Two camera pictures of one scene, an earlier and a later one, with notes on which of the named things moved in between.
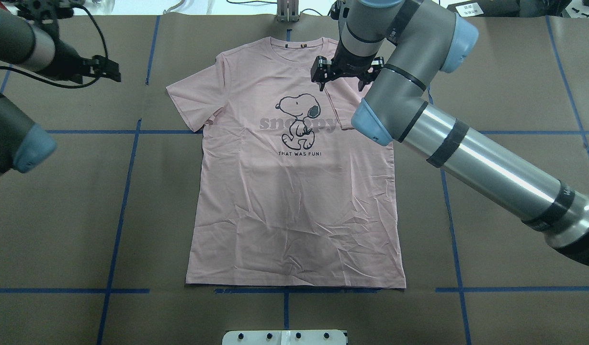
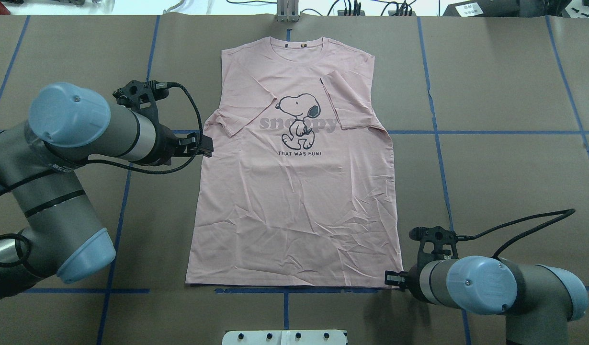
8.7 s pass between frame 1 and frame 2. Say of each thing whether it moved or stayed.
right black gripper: moved
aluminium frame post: stayed
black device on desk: stayed
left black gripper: moved
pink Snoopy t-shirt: stayed
